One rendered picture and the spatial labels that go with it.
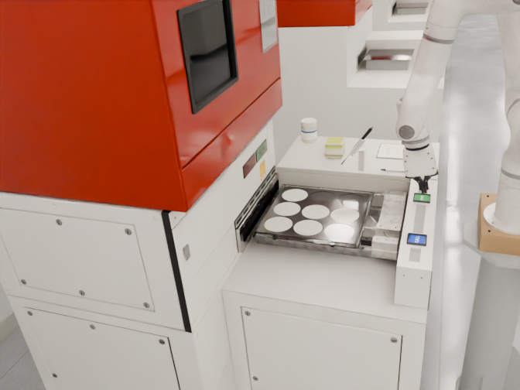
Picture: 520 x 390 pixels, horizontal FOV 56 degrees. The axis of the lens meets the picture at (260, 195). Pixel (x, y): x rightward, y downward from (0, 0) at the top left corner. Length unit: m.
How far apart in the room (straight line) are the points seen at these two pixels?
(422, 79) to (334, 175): 0.58
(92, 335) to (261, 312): 0.55
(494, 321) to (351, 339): 0.65
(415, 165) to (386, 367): 0.65
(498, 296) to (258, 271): 0.86
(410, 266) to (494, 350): 0.77
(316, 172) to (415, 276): 0.69
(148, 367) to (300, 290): 0.54
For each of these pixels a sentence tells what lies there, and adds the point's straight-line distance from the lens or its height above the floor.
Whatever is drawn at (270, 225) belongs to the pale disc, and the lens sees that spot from 1.73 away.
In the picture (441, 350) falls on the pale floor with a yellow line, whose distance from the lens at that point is 2.58.
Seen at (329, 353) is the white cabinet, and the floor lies 0.63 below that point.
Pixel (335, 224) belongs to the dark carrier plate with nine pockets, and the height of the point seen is 0.90.
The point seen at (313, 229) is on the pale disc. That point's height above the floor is 0.90.
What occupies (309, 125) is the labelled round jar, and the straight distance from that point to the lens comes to 2.17.
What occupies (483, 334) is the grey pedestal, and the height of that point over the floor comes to 0.42.
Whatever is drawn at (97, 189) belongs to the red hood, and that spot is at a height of 1.27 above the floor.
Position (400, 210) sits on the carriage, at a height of 0.88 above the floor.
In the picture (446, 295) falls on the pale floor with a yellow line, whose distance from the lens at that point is 2.89.
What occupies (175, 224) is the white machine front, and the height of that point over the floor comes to 1.18.
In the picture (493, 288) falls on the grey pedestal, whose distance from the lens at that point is 1.94.
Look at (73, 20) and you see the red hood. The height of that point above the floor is 1.68.
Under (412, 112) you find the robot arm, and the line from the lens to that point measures 1.53.
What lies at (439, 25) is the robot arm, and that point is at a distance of 1.52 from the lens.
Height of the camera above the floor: 1.82
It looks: 28 degrees down
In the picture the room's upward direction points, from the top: 5 degrees counter-clockwise
